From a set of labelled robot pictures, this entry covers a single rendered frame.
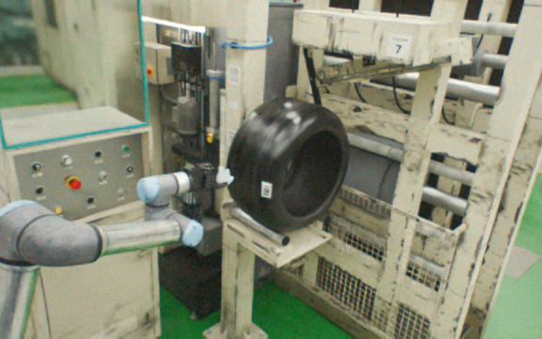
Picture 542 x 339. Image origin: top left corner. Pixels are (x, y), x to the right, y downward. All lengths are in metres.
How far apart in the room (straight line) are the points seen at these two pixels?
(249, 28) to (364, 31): 0.46
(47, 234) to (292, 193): 1.26
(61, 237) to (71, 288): 1.03
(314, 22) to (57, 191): 1.26
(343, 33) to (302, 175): 0.71
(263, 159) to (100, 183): 0.76
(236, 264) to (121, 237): 1.15
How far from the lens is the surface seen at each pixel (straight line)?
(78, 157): 1.91
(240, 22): 1.84
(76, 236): 1.10
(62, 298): 2.12
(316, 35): 1.89
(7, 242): 1.18
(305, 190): 2.07
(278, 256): 1.80
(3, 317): 1.27
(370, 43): 1.73
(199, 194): 1.48
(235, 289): 2.34
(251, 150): 1.62
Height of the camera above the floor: 1.87
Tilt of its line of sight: 23 degrees down
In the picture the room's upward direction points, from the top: 4 degrees clockwise
